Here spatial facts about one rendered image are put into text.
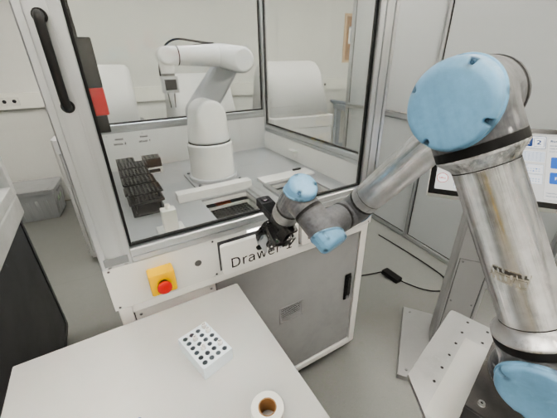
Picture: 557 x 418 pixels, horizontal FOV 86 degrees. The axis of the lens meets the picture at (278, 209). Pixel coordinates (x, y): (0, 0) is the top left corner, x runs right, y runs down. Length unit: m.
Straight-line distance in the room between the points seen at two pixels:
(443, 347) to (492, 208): 0.56
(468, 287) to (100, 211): 1.55
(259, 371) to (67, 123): 0.72
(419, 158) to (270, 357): 0.60
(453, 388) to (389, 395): 0.89
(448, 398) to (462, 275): 0.89
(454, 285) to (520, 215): 1.24
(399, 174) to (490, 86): 0.29
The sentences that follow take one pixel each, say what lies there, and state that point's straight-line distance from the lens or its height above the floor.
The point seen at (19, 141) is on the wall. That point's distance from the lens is 4.22.
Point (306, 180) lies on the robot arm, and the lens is 0.72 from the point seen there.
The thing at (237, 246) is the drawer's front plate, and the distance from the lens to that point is 0.99.
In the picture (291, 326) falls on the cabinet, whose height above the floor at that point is 0.38.
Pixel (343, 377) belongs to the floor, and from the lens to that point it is 1.78.
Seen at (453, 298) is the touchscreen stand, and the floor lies 0.38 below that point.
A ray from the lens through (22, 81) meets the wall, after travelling 4.11.
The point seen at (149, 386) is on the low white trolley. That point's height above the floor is 0.76.
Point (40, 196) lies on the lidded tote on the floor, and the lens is 3.85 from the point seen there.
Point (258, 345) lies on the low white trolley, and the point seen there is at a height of 0.76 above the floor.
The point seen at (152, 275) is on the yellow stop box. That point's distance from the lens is 0.94.
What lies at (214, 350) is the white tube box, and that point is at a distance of 0.85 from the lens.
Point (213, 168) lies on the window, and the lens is 0.91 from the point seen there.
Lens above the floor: 1.45
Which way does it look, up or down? 26 degrees down
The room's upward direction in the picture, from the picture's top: 1 degrees counter-clockwise
